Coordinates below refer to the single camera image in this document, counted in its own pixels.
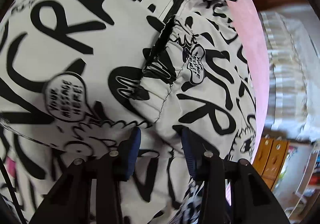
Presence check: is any white black graffiti print garment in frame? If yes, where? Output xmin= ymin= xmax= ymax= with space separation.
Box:
xmin=1 ymin=0 xmax=256 ymax=223

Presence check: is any orange wooden drawer cabinet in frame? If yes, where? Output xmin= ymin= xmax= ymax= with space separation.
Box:
xmin=253 ymin=137 xmax=289 ymax=191

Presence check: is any white bookshelf with books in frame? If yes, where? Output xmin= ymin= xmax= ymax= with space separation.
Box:
xmin=285 ymin=149 xmax=319 ymax=223

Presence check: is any white ruffled bed cover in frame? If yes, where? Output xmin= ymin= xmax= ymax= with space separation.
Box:
xmin=259 ymin=11 xmax=319 ymax=141

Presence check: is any pink bed sheet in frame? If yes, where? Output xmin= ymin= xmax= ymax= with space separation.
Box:
xmin=199 ymin=0 xmax=270 ymax=162

